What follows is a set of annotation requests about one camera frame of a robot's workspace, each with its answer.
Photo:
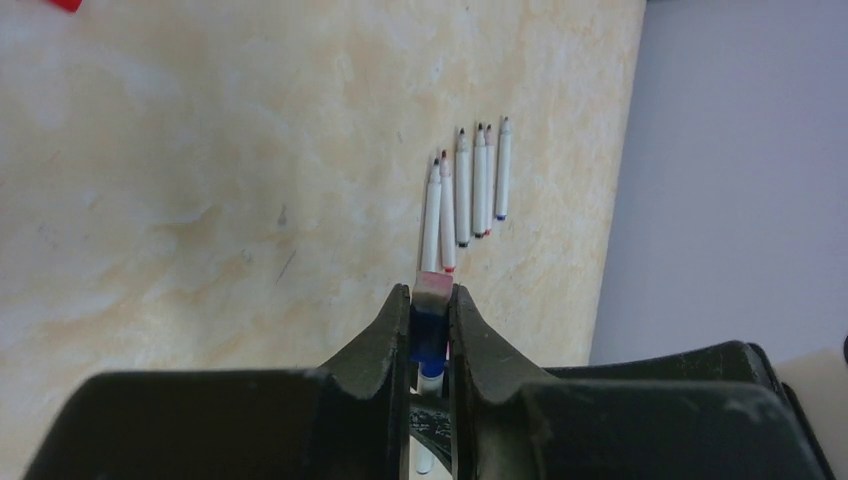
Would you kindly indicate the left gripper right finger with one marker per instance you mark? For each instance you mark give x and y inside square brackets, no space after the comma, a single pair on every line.
[491,431]

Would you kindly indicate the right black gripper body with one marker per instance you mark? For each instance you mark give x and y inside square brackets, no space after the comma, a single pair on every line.
[718,412]

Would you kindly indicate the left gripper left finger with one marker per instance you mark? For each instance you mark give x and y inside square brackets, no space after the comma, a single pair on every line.
[363,419]

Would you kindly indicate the black cap marker pen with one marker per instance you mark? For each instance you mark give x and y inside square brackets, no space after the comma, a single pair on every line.
[479,183]

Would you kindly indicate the blue cap marker pen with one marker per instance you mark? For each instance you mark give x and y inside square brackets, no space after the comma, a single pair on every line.
[503,175]

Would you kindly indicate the red cap marker pen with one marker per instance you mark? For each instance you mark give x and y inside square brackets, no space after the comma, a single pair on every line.
[490,178]

